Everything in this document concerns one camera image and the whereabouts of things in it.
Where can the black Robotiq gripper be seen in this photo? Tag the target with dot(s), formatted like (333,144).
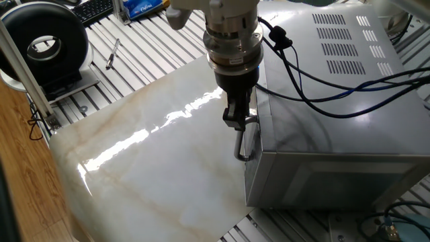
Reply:
(236,84)

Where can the silver microwave body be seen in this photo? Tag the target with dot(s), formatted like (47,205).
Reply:
(336,134)

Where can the white wrist adapter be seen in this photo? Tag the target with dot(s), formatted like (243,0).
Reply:
(218,10)

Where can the white marble slab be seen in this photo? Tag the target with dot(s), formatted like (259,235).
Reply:
(151,174)

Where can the silver pen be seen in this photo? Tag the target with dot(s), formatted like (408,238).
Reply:
(112,53)

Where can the blue tissue pack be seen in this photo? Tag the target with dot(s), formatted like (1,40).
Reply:
(141,8)

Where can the metal washer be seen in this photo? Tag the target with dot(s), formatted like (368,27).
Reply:
(80,109)

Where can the grey round fixture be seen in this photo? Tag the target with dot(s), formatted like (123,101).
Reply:
(398,23)

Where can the black keyboard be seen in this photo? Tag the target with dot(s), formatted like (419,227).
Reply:
(92,10)

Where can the dark blurred foreground bar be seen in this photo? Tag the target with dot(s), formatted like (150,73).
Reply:
(5,218)

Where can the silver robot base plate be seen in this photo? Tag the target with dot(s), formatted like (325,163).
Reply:
(339,228)

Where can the short aluminium post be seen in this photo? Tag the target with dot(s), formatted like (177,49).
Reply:
(120,10)

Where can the slanted aluminium frame post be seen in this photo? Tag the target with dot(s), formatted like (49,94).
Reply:
(27,77)

